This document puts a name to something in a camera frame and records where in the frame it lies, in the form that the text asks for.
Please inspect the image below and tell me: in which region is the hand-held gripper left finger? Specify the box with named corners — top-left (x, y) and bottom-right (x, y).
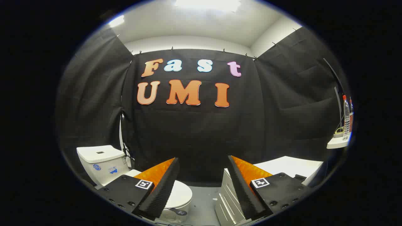
top-left (96, 157), bottom-right (181, 222)

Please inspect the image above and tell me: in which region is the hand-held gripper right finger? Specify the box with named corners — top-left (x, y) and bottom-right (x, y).
top-left (227, 155), bottom-right (314, 221)

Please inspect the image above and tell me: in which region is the white toilet lid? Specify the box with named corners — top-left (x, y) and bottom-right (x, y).
top-left (125, 169), bottom-right (193, 217)

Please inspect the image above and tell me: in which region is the white toilet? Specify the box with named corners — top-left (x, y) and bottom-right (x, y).
top-left (76, 145), bottom-right (191, 224)

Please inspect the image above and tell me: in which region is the black tripod stand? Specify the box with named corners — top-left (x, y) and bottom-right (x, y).
top-left (120, 111), bottom-right (135, 162)

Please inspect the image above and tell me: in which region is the white drawer cabinet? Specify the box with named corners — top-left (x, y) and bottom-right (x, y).
top-left (215, 156), bottom-right (324, 226)

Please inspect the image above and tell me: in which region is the clear red-capped water bottle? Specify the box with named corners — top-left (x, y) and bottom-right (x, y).
top-left (342, 95), bottom-right (350, 141)

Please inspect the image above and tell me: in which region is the black curved pole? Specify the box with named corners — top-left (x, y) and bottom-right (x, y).
top-left (323, 58), bottom-right (345, 126)

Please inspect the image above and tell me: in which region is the white wall shelf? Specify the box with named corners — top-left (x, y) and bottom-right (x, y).
top-left (327, 136), bottom-right (351, 149)

